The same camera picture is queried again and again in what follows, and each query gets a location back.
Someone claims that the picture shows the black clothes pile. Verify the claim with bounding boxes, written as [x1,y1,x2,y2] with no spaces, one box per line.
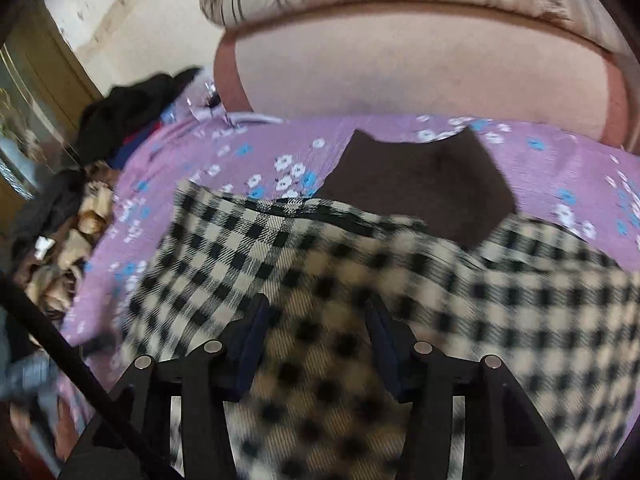
[10,67,201,246]

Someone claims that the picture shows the wooden glass cabinet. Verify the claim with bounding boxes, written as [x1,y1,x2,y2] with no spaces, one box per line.
[1,0,101,200]

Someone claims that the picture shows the purple floral bed sheet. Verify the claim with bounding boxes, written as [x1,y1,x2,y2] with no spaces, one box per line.
[54,112,640,441]

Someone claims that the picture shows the brown cream patterned cloth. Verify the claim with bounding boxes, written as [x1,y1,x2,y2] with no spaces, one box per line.
[10,160,119,322]

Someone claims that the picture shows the black cable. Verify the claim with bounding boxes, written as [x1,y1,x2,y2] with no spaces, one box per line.
[0,271,114,421]

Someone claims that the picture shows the black cream checkered jacket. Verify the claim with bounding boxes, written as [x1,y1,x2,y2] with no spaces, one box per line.
[117,127,640,480]

